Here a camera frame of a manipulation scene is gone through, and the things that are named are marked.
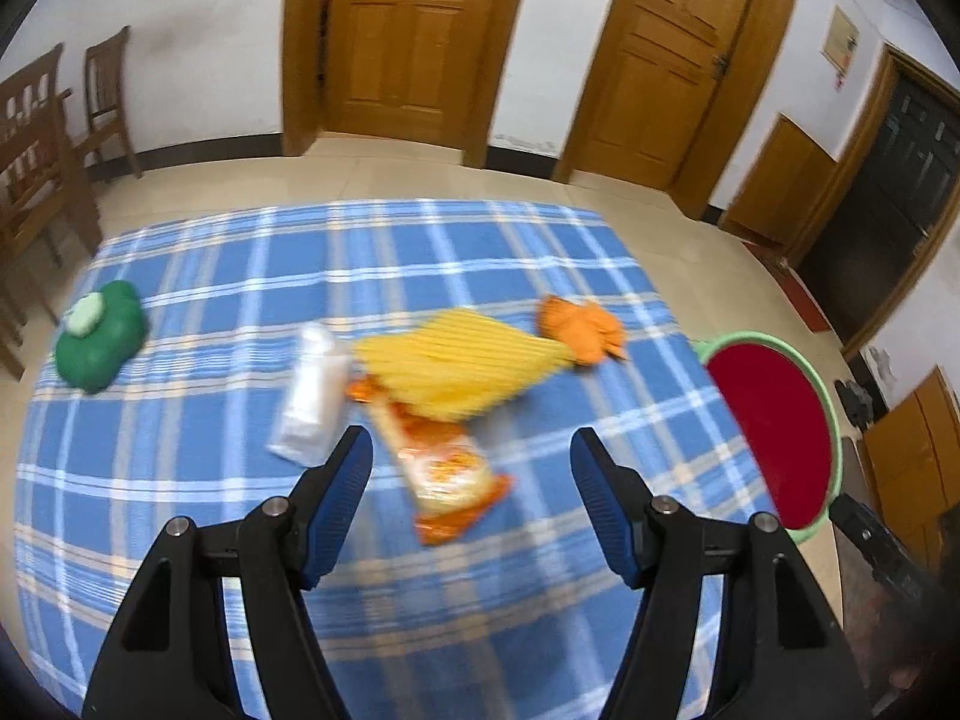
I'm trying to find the red doormat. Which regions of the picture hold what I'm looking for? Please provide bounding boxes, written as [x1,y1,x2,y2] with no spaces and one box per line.
[739,240,833,335]

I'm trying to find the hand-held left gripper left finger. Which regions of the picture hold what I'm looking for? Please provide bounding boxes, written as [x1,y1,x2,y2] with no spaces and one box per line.
[81,426,374,720]

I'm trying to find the low wooden wall cabinet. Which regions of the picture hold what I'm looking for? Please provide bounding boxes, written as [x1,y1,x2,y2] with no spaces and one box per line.
[724,114,837,245]

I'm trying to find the green plush toy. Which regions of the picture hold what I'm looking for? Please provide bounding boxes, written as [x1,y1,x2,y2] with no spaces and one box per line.
[55,280,149,395]

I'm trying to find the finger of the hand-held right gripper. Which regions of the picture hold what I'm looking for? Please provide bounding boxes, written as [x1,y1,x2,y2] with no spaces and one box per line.
[829,493,950,616]

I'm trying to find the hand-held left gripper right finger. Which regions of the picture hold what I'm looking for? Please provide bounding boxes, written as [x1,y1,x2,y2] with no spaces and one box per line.
[570,427,875,720]

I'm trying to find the wooden side cabinet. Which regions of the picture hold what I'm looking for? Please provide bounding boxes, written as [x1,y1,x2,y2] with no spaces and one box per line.
[862,366,960,533]

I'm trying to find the blue plaid tablecloth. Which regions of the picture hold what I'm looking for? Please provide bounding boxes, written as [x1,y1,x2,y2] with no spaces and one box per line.
[15,199,751,720]

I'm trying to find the orange snack wrapper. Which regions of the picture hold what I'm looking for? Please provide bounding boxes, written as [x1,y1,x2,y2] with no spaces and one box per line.
[346,375,515,547]

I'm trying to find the grey floor mat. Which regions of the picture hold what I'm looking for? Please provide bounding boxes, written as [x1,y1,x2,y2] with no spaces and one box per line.
[836,435,875,500]

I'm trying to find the beige wall electric box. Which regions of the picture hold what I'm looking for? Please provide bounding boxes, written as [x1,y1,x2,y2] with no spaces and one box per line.
[821,5,861,80]

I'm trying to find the wooden panel door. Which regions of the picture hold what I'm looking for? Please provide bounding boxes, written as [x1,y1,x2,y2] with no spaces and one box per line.
[555,0,807,222]
[281,0,535,166]

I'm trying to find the wooden chair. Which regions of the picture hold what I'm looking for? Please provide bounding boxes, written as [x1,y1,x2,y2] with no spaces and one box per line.
[0,43,102,263]
[0,240,61,383]
[71,25,143,182]

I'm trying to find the red basin with green rim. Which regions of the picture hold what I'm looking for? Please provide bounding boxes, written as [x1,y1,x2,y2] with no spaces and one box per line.
[694,334,842,547]

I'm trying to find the pair of dark shoes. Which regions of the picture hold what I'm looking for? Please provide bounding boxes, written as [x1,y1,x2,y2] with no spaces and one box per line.
[835,379,875,428]

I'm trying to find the dark metal door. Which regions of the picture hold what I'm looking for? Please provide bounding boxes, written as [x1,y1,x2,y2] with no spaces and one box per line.
[784,45,960,361]

